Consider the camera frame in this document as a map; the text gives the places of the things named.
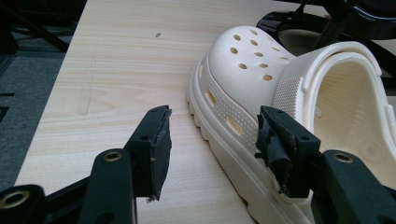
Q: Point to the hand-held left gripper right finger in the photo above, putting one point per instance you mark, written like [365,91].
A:
[289,146]

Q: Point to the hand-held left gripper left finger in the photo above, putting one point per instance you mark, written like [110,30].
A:
[149,155]

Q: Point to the cream perforated clog shoe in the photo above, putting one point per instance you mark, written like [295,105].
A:
[249,65]

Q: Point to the red and black shoe rack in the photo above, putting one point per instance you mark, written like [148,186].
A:
[378,29]

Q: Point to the black metal stand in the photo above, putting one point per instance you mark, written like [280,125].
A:
[37,29]

